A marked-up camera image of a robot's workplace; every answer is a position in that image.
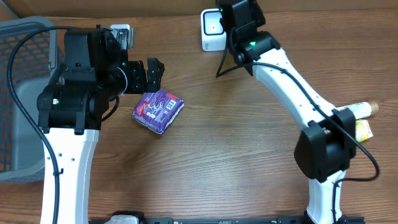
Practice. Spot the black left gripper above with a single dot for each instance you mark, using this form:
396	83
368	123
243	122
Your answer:
137	77

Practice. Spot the purple pad package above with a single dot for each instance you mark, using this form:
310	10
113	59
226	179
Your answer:
158	110

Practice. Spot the white tube gold cap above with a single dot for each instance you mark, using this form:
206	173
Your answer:
362	110

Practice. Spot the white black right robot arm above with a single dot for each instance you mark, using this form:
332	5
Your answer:
326	142

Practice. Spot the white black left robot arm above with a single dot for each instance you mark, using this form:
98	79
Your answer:
73	105

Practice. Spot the white barcode scanner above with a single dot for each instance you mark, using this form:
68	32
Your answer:
213	36

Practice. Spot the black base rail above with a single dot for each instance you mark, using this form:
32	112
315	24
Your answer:
233	220

